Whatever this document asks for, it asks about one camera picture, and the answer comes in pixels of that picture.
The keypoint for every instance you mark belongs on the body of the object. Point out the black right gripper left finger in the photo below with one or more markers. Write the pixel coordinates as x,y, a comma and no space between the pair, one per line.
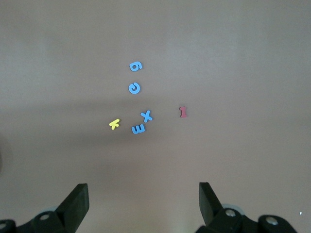
73,208

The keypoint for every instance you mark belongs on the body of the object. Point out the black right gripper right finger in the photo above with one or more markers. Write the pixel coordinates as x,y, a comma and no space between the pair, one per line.
211,208

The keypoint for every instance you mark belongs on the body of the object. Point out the blue foam letter X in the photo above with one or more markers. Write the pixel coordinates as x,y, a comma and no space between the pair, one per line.
146,116

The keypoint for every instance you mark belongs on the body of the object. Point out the blue foam letter G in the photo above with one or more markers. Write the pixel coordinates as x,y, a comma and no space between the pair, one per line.
131,89

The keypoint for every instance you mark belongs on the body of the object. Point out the yellow foam letter K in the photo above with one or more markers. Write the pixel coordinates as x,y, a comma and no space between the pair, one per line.
113,124

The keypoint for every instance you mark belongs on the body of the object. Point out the red foam letter I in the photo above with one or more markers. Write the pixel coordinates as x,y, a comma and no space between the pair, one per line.
183,112

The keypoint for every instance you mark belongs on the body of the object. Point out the brown table cover sheet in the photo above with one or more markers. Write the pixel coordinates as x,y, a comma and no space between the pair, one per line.
218,60

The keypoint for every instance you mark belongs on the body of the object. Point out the blue foam digit six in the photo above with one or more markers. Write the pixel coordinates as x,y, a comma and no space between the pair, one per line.
132,66

